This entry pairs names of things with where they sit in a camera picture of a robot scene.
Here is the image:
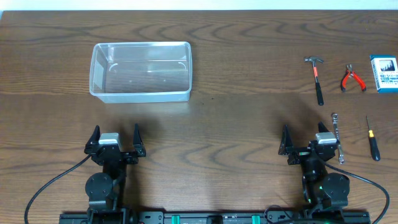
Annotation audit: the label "red handled pliers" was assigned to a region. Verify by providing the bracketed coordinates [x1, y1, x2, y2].
[340, 64, 367, 92]

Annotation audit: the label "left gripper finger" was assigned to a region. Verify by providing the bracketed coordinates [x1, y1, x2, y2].
[132, 124, 144, 150]
[86, 125, 101, 149]

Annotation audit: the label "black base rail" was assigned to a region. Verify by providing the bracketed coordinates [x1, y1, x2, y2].
[58, 210, 371, 224]

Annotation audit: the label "silver ratchet wrench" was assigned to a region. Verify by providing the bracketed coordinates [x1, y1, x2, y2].
[331, 113, 345, 164]

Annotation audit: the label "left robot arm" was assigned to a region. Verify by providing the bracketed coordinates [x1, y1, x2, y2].
[84, 124, 146, 224]

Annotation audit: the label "clear plastic storage container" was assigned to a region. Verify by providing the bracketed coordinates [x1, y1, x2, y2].
[89, 42, 193, 103]

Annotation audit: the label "blue and white box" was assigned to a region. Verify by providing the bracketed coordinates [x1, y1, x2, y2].
[369, 55, 397, 93]

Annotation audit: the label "small hammer with black grip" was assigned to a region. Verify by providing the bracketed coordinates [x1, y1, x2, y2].
[303, 56, 324, 106]

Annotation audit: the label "black yellow screwdriver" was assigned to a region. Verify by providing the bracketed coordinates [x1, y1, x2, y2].
[366, 116, 381, 161]

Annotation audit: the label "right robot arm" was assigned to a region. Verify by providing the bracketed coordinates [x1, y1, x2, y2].
[278, 122, 349, 220]

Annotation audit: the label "left black cable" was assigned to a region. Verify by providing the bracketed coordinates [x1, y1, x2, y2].
[24, 154, 93, 224]

